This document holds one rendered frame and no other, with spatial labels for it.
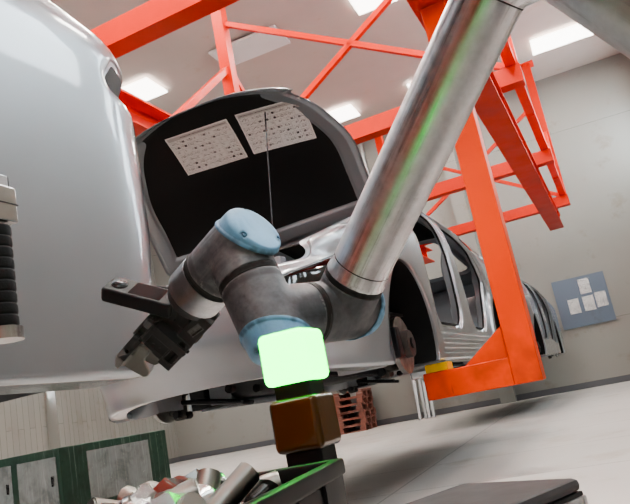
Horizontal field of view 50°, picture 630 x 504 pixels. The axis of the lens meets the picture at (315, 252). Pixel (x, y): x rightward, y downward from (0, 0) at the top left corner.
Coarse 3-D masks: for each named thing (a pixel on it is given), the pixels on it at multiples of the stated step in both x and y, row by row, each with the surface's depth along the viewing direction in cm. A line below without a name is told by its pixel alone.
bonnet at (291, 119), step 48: (240, 96) 387; (288, 96) 383; (144, 144) 418; (192, 144) 415; (240, 144) 412; (288, 144) 407; (336, 144) 400; (144, 192) 444; (192, 192) 440; (240, 192) 432; (288, 192) 424; (336, 192) 415; (192, 240) 456; (288, 240) 435
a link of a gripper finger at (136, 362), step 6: (144, 348) 106; (132, 354) 107; (138, 354) 107; (144, 354) 106; (120, 360) 107; (126, 360) 108; (132, 360) 108; (138, 360) 107; (144, 360) 107; (126, 366) 109; (132, 366) 108; (138, 366) 108; (144, 366) 108; (138, 372) 109; (144, 372) 108
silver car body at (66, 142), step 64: (0, 0) 140; (0, 64) 135; (64, 64) 154; (0, 128) 131; (64, 128) 148; (128, 128) 172; (64, 192) 142; (128, 192) 163; (64, 256) 137; (128, 256) 156; (64, 320) 133; (128, 320) 150; (0, 384) 117; (64, 384) 135
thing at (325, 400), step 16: (288, 400) 50; (304, 400) 49; (320, 400) 50; (272, 416) 50; (288, 416) 50; (304, 416) 49; (320, 416) 49; (336, 416) 52; (288, 432) 49; (304, 432) 49; (320, 432) 49; (336, 432) 51; (288, 448) 49; (304, 448) 49; (320, 448) 49
